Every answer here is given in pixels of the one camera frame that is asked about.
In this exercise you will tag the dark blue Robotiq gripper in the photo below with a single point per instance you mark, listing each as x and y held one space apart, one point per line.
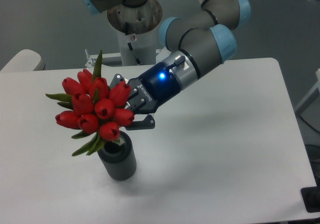
150 90

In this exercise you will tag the red tulip bouquet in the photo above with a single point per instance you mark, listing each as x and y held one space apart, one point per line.
93 108

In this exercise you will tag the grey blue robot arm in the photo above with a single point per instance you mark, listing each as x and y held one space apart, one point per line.
179 52

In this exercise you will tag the dark grey ribbed vase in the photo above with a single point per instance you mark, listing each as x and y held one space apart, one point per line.
119 160

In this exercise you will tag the beige chair back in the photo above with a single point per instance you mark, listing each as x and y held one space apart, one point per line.
24 61

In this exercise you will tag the white furniture at right edge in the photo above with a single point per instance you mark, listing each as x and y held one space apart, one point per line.
307 100

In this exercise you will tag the black device at table edge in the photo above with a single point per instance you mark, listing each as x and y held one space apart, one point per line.
311 199

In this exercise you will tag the white metal base frame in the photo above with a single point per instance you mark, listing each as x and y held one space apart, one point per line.
114 59

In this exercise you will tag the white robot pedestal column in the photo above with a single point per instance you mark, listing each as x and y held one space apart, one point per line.
137 49

